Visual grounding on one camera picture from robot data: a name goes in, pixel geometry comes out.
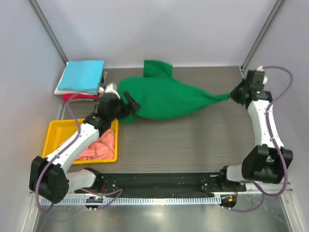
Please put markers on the pink t shirt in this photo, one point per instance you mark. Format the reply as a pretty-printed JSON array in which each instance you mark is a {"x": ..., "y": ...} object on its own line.
[{"x": 101, "y": 149}]

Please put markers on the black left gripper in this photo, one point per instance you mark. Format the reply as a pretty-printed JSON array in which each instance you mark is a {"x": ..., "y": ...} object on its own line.
[{"x": 133, "y": 105}]

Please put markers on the left aluminium frame post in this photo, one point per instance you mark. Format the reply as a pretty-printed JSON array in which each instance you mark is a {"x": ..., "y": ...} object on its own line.
[{"x": 48, "y": 29}]

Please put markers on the green t shirt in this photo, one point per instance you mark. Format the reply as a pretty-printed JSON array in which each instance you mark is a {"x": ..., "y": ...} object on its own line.
[{"x": 161, "y": 97}]

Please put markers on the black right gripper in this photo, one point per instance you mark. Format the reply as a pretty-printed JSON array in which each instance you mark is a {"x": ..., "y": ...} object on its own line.
[{"x": 233, "y": 94}]

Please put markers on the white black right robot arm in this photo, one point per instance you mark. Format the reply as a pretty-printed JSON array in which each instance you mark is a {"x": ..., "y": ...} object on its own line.
[{"x": 269, "y": 160}]

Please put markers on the light blue folded shirt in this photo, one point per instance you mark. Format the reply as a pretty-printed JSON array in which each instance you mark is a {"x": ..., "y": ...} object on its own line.
[{"x": 82, "y": 75}]

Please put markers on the right aluminium frame post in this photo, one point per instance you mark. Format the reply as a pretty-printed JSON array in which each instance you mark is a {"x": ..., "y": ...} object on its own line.
[{"x": 274, "y": 12}]

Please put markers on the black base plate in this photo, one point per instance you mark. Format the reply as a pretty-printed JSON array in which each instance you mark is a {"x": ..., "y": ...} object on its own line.
[{"x": 200, "y": 182}]

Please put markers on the cream folded shirt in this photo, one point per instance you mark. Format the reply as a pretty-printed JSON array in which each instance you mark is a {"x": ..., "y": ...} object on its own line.
[{"x": 57, "y": 91}]

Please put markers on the tan folded shirt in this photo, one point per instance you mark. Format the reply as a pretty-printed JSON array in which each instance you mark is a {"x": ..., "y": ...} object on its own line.
[{"x": 104, "y": 77}]

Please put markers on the red folded shirt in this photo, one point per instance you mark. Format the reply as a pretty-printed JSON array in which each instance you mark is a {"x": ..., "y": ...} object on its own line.
[{"x": 82, "y": 97}]

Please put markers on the white slotted cable duct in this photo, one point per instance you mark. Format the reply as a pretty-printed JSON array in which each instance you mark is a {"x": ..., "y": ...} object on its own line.
[{"x": 97, "y": 200}]

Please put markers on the yellow plastic bin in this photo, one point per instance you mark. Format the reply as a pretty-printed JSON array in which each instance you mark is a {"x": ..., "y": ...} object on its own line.
[{"x": 61, "y": 130}]

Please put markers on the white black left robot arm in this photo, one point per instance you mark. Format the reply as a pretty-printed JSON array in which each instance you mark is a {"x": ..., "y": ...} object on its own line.
[{"x": 49, "y": 177}]

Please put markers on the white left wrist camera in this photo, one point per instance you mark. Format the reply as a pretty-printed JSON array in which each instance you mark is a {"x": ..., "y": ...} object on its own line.
[{"x": 108, "y": 88}]

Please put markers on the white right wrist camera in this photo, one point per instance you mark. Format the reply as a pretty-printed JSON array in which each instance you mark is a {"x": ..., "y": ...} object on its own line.
[{"x": 262, "y": 71}]

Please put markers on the aluminium frame post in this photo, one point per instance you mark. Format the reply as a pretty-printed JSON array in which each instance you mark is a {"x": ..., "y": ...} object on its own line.
[
  {"x": 48, "y": 29},
  {"x": 274, "y": 12}
]

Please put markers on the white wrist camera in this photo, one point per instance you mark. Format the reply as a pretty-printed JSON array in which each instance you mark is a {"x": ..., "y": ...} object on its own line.
[
  {"x": 108, "y": 88},
  {"x": 262, "y": 71}
]

